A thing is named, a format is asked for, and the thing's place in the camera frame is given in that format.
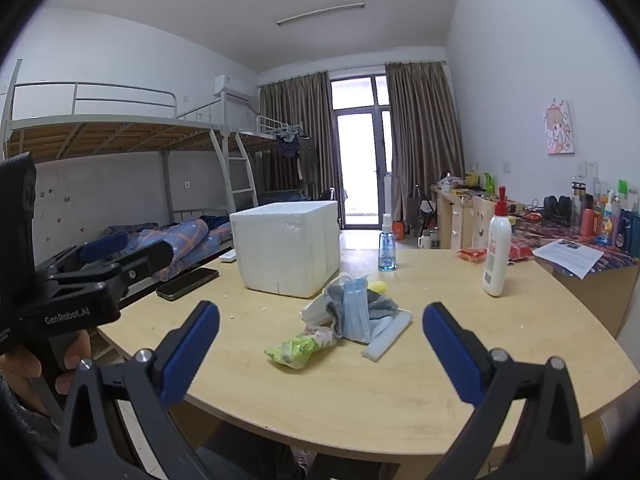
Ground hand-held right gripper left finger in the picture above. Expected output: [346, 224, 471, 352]
[56, 300, 221, 480]

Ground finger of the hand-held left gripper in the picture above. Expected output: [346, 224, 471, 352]
[54, 240, 174, 295]
[36, 234, 129, 275]

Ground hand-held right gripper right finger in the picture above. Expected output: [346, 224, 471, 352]
[422, 302, 588, 480]

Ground grey sock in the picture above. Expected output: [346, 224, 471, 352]
[324, 280, 401, 339]

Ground blue face mask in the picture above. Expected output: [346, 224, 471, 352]
[341, 275, 372, 344]

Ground white foam box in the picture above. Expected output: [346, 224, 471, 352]
[229, 200, 341, 299]

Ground person's left forearm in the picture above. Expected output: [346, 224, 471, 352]
[0, 385, 63, 461]

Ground person's left hand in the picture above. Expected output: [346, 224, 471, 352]
[0, 332, 93, 416]

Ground blue plaid quilt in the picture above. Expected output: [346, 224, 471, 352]
[102, 216, 234, 282]

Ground black smartphone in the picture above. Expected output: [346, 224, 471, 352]
[156, 267, 220, 302]

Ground green snack packet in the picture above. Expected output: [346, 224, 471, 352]
[263, 331, 337, 372]

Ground white lotion bottle red cap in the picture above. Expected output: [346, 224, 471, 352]
[482, 186, 513, 297]

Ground white metal bunk bed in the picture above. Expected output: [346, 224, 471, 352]
[235, 114, 312, 206]
[0, 59, 261, 281]

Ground blue spray bottle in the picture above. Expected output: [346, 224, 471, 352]
[378, 213, 398, 272]

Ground wooden desk with drawers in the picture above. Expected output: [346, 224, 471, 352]
[431, 184, 526, 252]

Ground white bunk bed ladder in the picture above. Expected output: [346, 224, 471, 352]
[210, 129, 259, 212]

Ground printed paper sheet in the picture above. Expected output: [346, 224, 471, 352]
[532, 239, 605, 279]

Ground patterned tablecloth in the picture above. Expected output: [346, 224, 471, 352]
[510, 207, 640, 272]

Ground black headphones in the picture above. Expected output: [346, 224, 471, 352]
[542, 195, 574, 223]

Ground hanging dark clothes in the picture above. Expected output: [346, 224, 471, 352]
[274, 125, 309, 182]

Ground row of toiletry bottles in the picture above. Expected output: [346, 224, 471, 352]
[570, 177, 640, 259]

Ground white air conditioner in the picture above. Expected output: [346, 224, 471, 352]
[213, 75, 259, 102]

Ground brown curtain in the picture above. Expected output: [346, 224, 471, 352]
[385, 61, 466, 231]
[258, 72, 334, 206]

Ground glass balcony door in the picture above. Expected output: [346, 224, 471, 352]
[330, 75, 394, 228]

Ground ceiling tube light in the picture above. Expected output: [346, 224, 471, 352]
[276, 3, 366, 26]

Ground pink cartoon wall poster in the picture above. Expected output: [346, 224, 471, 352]
[542, 99, 576, 156]

